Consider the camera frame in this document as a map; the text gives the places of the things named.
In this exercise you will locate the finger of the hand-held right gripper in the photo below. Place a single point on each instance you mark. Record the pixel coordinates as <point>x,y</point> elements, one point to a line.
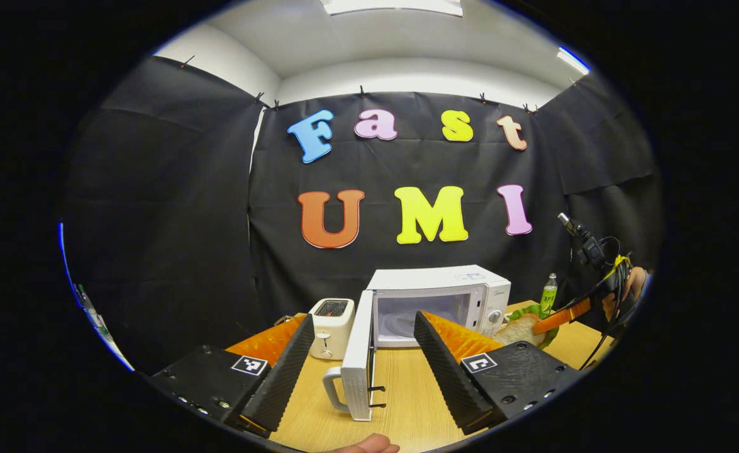
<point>561,318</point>

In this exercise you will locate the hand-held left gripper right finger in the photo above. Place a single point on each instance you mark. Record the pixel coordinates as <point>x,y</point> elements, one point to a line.
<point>451,377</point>

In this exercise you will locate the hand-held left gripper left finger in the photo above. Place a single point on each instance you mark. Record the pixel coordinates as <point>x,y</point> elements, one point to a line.
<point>281,377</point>

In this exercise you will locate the sandwich with lettuce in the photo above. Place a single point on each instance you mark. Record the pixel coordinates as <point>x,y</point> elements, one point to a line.
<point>520,328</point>

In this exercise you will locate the white microwave oven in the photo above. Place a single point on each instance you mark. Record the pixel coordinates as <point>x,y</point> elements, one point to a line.
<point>432,280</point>

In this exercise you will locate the green drink bottle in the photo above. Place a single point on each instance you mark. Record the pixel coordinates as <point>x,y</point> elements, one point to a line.
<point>549,296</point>

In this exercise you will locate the white toaster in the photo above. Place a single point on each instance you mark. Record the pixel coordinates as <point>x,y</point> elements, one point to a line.
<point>331,333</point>

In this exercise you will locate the black backdrop cloth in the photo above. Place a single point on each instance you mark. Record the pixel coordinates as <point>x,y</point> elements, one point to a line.
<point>187,220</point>

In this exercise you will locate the small ceiling light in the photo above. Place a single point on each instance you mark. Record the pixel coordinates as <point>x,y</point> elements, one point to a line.
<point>573,60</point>

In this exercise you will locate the long ceiling light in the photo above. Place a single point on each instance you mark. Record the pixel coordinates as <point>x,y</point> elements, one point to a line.
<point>394,6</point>

